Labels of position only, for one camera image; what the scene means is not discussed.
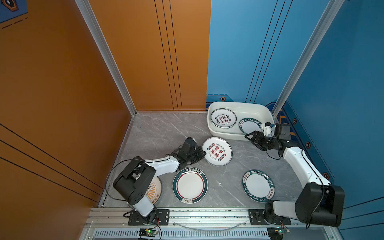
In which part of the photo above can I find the green lettered plate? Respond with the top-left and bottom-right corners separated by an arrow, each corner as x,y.
242,170 -> 276,203
239,118 -> 262,135

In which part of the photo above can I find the large green red plate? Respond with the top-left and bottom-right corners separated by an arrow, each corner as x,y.
173,167 -> 208,204

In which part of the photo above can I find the plate with red coin pattern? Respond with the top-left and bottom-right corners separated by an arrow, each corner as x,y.
210,108 -> 237,129

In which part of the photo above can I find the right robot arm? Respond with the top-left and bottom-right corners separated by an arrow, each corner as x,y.
245,131 -> 345,227

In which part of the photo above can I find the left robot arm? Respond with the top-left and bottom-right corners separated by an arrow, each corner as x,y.
113,143 -> 208,225

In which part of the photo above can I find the white plastic bin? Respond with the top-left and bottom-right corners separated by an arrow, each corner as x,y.
207,102 -> 275,141

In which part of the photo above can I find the orange sunburst plate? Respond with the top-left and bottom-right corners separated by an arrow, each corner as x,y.
147,177 -> 162,205

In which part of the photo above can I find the left circuit board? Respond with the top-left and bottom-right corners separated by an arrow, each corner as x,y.
138,228 -> 160,240

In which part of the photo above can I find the circuit board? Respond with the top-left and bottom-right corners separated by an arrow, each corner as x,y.
274,225 -> 291,239
138,228 -> 160,240

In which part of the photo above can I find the right circuit board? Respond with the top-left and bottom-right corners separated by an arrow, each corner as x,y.
274,225 -> 291,239

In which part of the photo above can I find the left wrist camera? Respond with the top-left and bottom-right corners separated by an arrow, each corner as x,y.
181,137 -> 197,154

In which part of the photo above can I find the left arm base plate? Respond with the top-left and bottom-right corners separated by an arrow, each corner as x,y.
128,209 -> 170,226

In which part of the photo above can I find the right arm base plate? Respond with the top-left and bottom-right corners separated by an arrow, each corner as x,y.
248,209 -> 292,226

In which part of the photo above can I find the aluminium front rail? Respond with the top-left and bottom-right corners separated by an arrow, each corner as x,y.
80,207 -> 343,240

